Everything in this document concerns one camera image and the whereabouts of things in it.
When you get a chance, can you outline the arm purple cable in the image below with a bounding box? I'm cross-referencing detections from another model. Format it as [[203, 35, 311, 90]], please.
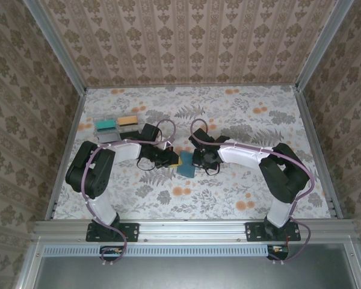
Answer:
[[81, 119, 177, 267], [190, 119, 316, 266]]

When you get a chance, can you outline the teal card stack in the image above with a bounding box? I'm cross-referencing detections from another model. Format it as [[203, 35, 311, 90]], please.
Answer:
[[96, 120, 117, 134]]

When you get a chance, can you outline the grey metal sheet panel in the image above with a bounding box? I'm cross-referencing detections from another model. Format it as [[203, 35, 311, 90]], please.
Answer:
[[32, 255, 354, 289]]

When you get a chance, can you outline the aluminium table side rail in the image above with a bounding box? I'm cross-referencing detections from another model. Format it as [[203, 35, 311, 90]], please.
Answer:
[[44, 89, 88, 221], [294, 85, 344, 220]]

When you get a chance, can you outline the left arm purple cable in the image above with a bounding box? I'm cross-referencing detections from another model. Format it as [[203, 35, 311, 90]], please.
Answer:
[[81, 119, 177, 267]]

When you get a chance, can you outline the clear plastic organizer box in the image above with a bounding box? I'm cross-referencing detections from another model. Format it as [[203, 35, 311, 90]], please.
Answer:
[[93, 113, 146, 144]]

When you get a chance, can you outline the grey card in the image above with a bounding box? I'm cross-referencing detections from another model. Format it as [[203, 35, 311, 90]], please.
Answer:
[[98, 133, 120, 143]]

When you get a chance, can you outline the aluminium frame post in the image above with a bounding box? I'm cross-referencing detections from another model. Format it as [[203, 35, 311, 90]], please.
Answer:
[[23, 0, 88, 93], [295, 0, 356, 91]]

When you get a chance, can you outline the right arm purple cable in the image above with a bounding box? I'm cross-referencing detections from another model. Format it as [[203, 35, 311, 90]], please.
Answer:
[[190, 119, 316, 266]]

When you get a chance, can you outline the aluminium frame rail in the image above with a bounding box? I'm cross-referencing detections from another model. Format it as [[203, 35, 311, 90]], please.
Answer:
[[14, 240, 45, 289], [344, 240, 361, 289], [32, 219, 358, 242]]

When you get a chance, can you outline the aluminium lower frame rail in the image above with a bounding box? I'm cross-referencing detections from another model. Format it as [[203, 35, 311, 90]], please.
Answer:
[[344, 240, 361, 289], [14, 240, 45, 289]]

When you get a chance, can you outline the grey slotted cable duct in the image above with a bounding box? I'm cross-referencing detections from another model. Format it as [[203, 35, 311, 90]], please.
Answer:
[[43, 243, 274, 257]]

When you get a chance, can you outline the blue folding card holder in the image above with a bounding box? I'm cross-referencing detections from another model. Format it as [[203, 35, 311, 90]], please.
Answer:
[[176, 150, 197, 179]]

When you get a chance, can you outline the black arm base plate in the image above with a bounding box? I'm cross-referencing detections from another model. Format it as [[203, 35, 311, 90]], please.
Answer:
[[245, 222, 301, 243], [85, 222, 140, 243]]

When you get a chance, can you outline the aluminium front frame rail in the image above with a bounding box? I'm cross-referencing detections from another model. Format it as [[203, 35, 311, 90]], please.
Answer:
[[32, 219, 358, 242]]

